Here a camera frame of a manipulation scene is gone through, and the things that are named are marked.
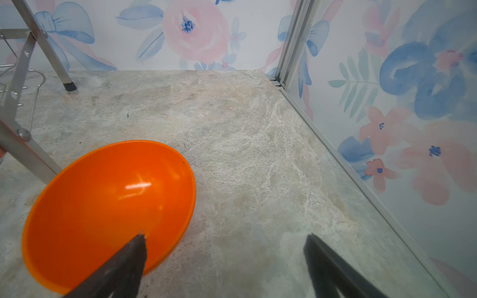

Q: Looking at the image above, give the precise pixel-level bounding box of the steel wire dish rack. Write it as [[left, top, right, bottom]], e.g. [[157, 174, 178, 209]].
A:
[[0, 0, 78, 186]]

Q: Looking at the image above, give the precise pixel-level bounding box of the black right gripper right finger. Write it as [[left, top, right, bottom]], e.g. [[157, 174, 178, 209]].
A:
[[303, 234, 386, 298]]

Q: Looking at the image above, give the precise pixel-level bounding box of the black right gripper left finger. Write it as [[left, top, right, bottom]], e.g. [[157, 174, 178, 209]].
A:
[[65, 234, 147, 298]]

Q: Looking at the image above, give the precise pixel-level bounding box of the orange plastic bowl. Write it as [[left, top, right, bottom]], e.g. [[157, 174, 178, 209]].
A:
[[22, 140, 196, 294]]

